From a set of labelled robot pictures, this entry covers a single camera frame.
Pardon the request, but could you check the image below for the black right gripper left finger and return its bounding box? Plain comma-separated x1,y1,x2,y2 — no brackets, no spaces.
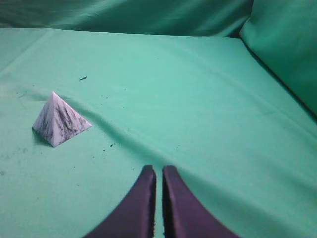
85,165,157,238

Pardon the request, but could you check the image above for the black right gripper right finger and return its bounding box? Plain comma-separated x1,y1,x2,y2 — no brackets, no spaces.
162,166,238,238

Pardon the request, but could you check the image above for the white marbled square pyramid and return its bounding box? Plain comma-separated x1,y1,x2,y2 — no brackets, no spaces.
32,92,92,147

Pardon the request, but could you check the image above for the green table cloth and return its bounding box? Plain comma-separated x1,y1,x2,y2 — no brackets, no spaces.
0,28,317,238

